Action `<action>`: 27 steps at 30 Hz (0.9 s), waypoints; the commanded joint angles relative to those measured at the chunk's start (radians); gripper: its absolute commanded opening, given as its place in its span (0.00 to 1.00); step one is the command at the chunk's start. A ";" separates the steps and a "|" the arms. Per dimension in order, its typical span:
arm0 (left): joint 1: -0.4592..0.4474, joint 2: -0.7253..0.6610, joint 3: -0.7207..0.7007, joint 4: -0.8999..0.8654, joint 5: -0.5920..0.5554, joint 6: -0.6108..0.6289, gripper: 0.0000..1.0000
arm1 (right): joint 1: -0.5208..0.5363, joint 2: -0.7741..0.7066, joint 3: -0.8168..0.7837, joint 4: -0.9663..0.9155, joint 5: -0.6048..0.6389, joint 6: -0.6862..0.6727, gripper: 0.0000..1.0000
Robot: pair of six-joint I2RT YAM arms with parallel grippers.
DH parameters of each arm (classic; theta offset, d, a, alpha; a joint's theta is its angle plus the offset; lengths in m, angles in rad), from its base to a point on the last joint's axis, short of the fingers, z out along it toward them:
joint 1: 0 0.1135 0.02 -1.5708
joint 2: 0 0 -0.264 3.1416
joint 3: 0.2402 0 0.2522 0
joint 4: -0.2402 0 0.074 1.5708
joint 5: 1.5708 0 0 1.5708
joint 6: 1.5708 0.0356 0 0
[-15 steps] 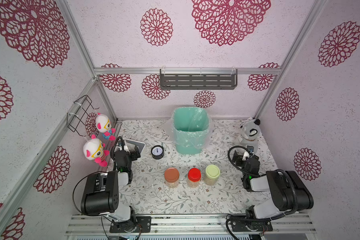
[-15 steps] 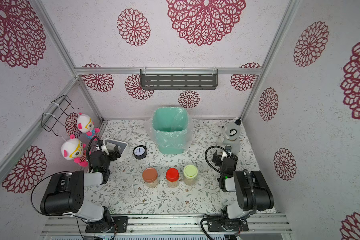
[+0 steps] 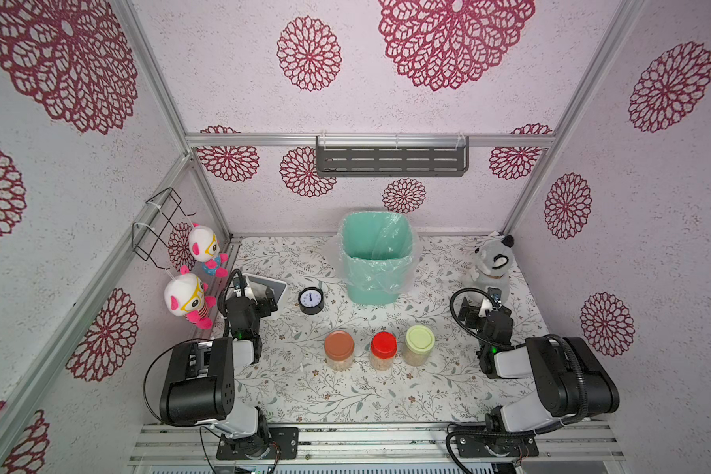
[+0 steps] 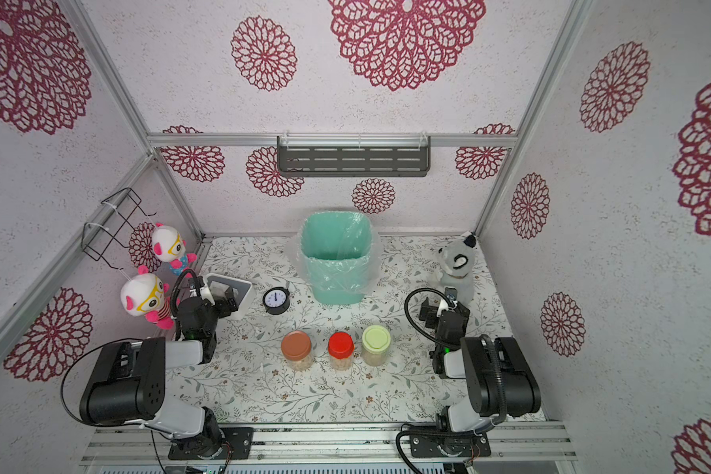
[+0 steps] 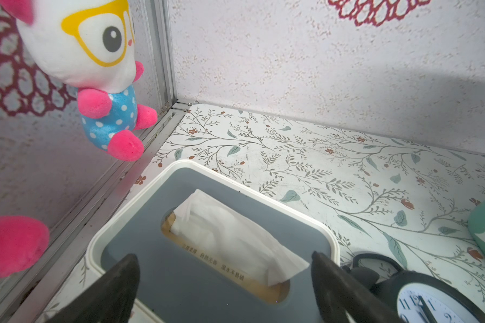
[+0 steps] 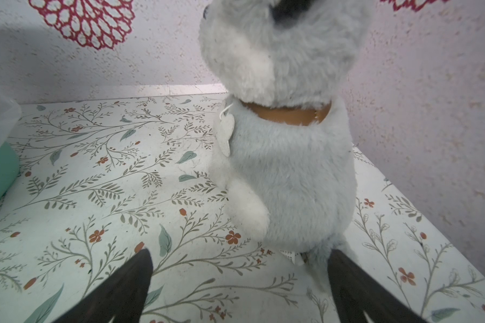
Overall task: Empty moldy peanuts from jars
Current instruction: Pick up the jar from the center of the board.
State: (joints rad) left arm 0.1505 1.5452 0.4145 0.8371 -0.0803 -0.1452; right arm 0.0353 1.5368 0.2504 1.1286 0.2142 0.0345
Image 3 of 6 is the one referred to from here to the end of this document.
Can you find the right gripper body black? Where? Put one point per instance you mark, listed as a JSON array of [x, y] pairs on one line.
[[474, 314]]

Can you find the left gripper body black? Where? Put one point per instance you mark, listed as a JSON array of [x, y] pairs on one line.
[[262, 309]]

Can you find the glass peanut jar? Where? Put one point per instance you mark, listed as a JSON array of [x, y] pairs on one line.
[[340, 365]]

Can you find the brown jar lid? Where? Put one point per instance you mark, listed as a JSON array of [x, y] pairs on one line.
[[339, 345]]

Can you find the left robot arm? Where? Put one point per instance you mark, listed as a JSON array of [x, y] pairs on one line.
[[199, 388]]

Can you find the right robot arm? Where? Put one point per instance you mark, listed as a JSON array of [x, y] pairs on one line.
[[570, 383]]

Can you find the plush toy red striped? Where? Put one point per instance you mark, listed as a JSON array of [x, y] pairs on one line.
[[186, 296]]

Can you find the grey husky plush toy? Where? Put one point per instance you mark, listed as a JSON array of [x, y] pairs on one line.
[[490, 267]]

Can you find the black alarm clock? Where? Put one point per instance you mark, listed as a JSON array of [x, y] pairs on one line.
[[311, 300]]

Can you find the green lid peanut jar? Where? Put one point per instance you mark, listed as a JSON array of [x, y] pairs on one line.
[[419, 344]]

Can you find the plush toy blue dotted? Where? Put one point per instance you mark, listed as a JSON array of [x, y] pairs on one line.
[[205, 248]]

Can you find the red lid peanut jar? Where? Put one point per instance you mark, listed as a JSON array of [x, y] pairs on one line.
[[382, 351]]

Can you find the green trash bin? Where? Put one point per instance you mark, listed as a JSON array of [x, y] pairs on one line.
[[376, 260]]

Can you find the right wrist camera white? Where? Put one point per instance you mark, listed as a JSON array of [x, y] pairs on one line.
[[492, 300]]

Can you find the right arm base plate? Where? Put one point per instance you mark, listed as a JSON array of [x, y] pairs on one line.
[[472, 444]]

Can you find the black wire wall rack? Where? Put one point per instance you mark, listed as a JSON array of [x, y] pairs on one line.
[[162, 240]]

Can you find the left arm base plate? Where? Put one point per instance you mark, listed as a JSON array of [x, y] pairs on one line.
[[268, 444]]

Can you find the dark grey wall shelf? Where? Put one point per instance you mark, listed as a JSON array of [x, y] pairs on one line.
[[393, 161]]

